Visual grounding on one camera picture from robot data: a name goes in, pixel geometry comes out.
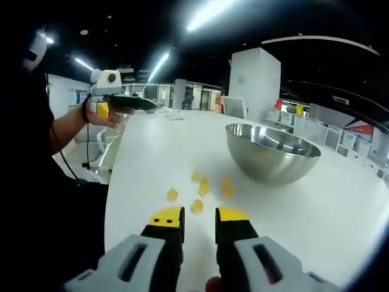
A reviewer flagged long bright ceiling light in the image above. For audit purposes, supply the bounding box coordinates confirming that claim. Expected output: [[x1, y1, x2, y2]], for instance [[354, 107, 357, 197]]
[[185, 0, 241, 31]]

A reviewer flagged group of yellow QQ candies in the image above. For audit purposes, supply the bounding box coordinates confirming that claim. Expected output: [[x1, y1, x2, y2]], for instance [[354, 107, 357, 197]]
[[166, 170, 235, 216]]

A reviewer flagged curved ceiling light band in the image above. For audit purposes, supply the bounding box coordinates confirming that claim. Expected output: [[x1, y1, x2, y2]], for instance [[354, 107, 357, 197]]
[[261, 35, 380, 57]]

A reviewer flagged black cable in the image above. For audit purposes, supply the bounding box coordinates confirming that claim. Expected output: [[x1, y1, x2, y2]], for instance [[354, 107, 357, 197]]
[[45, 71, 91, 185]]

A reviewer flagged person's left hand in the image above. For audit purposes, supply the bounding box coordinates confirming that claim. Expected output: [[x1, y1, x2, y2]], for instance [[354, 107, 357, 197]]
[[82, 103, 136, 129]]

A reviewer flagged white storage shelving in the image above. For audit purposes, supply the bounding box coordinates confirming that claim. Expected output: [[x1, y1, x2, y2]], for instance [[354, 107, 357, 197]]
[[263, 108, 389, 180]]

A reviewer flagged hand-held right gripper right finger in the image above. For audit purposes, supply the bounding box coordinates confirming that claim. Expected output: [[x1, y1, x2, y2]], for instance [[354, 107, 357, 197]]
[[215, 206, 341, 292]]

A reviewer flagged stainless steel bowl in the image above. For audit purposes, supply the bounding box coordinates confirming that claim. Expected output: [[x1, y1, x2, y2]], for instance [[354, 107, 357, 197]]
[[225, 123, 322, 186]]

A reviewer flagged white framed board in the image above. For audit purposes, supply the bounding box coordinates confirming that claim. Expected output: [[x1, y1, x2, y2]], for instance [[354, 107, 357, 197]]
[[223, 96, 247, 118]]

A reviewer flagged ceiling light strip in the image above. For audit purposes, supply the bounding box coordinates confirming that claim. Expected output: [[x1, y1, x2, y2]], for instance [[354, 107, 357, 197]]
[[148, 53, 170, 82], [75, 57, 95, 72]]

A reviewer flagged white square pillar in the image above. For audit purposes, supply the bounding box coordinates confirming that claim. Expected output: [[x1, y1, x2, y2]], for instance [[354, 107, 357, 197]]
[[228, 47, 282, 121]]

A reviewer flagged person's black clothed torso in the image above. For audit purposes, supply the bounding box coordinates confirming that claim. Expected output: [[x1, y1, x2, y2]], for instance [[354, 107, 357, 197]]
[[0, 69, 110, 292]]

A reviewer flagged white chair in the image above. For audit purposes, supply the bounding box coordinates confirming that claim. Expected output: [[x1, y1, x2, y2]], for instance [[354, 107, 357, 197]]
[[74, 124, 122, 167]]

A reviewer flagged person's right hand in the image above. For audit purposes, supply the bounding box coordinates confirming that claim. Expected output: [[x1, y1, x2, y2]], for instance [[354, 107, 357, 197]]
[[205, 275, 224, 292]]

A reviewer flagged red blue wall poster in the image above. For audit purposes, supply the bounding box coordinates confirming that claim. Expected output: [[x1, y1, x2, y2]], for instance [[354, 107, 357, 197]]
[[343, 117, 374, 139]]

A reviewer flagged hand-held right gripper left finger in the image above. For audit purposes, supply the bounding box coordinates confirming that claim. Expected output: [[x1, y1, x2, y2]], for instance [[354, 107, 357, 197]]
[[63, 206, 185, 292]]

